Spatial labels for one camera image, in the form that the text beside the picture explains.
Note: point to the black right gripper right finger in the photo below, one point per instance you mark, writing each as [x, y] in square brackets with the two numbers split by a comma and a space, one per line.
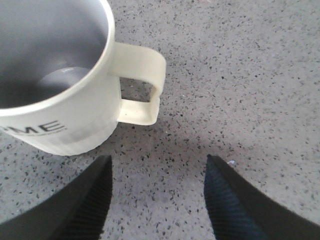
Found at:
[239, 211]

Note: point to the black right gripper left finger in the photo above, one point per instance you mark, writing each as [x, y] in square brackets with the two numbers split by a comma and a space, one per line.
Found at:
[77, 212]

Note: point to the cream HOME mug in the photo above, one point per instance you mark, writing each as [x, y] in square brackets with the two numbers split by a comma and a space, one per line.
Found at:
[65, 83]

